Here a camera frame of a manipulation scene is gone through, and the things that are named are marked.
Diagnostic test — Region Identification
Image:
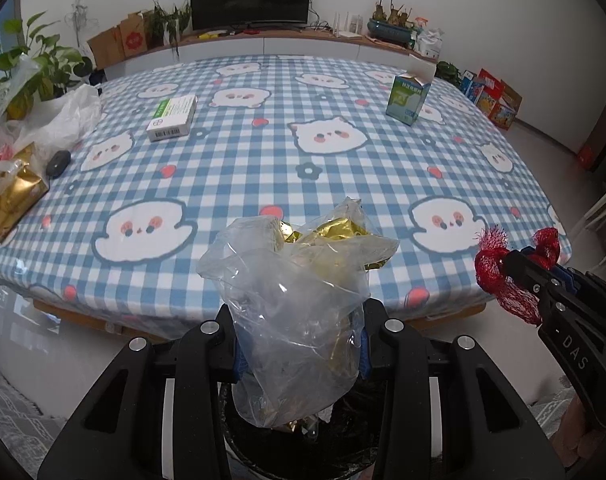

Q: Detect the grey patterned rug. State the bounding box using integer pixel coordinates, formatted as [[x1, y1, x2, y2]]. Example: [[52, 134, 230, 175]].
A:
[[0, 355, 578, 480]]

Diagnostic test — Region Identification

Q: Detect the person's right hand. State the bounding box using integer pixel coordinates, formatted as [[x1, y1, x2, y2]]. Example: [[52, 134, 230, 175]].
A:
[[550, 395, 596, 471]]

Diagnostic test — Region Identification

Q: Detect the white television cabinet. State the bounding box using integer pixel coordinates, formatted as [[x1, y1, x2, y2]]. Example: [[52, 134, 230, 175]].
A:
[[90, 27, 438, 81]]

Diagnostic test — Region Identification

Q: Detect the clear bag with red print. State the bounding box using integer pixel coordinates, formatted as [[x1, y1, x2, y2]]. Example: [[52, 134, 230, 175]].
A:
[[0, 125, 38, 186]]

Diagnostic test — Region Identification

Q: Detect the plain brown cardboard box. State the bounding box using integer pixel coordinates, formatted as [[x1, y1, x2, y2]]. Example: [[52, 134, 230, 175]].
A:
[[87, 27, 126, 68]]

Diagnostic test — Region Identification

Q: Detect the blue printed carton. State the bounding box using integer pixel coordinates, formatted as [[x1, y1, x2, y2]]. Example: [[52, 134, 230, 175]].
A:
[[460, 71, 486, 101]]

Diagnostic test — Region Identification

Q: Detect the cardboard box with red label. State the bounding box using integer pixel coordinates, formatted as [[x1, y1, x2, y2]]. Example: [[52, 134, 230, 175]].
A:
[[120, 11, 148, 58]]

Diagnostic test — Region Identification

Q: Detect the red mesh net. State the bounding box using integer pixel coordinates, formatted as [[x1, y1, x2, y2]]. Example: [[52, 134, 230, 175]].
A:
[[474, 225, 561, 326]]

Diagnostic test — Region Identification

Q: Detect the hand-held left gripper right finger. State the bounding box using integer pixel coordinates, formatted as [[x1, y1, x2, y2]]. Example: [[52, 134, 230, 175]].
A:
[[360, 300, 566, 480]]

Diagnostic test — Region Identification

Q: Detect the gold foil packet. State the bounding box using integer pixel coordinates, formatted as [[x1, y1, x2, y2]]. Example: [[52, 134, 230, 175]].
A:
[[0, 142, 51, 246]]

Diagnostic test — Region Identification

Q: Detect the tall green potted plant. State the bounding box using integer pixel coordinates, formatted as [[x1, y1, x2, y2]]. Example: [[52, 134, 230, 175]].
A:
[[140, 0, 194, 61]]

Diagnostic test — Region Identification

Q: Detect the black oval mouse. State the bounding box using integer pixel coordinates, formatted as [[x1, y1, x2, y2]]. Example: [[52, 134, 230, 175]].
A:
[[47, 150, 72, 179]]

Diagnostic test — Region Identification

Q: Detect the open colourful cardboard box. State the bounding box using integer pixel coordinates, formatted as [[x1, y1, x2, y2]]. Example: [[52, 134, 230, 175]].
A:
[[490, 80, 524, 131]]

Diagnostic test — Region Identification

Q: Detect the small green floor plant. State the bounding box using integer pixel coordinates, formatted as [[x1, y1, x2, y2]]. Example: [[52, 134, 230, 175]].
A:
[[435, 61, 464, 83]]

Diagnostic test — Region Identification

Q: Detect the white router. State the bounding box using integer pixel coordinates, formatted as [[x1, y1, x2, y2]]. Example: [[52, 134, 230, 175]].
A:
[[333, 10, 368, 41]]

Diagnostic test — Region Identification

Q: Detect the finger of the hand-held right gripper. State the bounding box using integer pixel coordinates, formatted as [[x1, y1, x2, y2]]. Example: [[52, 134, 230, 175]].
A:
[[503, 250, 554, 306], [522, 247, 584, 291]]

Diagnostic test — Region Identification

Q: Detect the green pothos plant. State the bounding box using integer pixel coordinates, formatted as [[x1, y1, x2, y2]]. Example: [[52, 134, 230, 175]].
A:
[[0, 12, 94, 121]]

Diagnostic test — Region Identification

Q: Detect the bonsai in blue pot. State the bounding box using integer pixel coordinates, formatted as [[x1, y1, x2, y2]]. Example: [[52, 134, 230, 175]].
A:
[[367, 0, 416, 50]]

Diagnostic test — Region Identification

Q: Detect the white green medicine box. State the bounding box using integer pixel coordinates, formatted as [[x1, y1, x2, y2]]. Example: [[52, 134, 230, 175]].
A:
[[147, 95, 198, 142]]

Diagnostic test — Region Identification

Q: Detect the wooden coffee table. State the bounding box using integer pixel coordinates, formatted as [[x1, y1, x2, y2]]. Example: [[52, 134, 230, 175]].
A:
[[33, 300, 486, 343]]

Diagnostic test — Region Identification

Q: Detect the red printed carton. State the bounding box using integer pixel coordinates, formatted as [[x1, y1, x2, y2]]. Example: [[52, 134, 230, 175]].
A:
[[478, 67, 504, 111]]

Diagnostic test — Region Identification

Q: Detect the trash bin with black bag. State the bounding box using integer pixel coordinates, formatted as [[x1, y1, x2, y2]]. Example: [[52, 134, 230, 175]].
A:
[[218, 382, 444, 480]]

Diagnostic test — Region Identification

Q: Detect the clear plastic bag gold wrapper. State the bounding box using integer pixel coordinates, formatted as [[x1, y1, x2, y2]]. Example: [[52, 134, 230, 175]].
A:
[[197, 196, 400, 429]]

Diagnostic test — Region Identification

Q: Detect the white plastic bag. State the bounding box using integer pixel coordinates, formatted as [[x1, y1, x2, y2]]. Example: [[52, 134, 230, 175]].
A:
[[13, 55, 104, 161]]

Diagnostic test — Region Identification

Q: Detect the blue checkered cartoon tablecloth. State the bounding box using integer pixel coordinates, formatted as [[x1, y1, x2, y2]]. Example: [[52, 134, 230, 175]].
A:
[[0, 55, 574, 343]]

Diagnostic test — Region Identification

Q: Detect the dry wiry plant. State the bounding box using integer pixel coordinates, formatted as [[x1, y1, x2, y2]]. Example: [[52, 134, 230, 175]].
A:
[[65, 0, 98, 48]]

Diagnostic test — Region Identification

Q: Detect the white paper sack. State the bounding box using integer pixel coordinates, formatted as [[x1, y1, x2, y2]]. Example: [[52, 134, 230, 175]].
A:
[[415, 27, 446, 61]]

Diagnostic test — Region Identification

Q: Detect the green white small carton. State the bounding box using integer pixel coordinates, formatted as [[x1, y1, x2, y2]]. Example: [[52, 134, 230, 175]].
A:
[[386, 55, 438, 127]]

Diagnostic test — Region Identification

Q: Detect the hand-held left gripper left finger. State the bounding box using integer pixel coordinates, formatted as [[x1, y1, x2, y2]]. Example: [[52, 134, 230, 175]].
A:
[[37, 305, 244, 480]]

